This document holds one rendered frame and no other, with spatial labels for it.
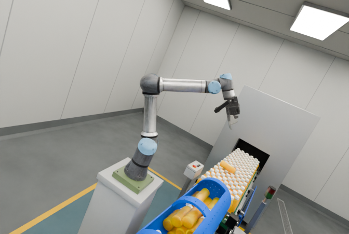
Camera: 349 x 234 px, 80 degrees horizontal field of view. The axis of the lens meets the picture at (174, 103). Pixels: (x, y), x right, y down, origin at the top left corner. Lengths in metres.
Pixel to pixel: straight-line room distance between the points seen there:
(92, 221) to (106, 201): 0.19
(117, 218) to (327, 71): 5.42
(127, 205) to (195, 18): 5.53
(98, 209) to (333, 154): 5.48
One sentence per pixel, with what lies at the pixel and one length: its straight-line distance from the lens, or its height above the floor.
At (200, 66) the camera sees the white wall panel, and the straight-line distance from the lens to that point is 5.94.
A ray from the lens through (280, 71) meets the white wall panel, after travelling 5.79.
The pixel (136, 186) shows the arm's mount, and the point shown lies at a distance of 1.33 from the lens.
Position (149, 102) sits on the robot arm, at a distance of 1.36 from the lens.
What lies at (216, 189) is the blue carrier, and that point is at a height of 1.16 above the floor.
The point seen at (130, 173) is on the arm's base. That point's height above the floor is 1.21.
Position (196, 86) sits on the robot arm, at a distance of 1.20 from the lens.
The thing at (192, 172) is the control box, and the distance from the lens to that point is 2.01.
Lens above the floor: 1.95
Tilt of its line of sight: 11 degrees down
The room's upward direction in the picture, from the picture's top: 24 degrees clockwise
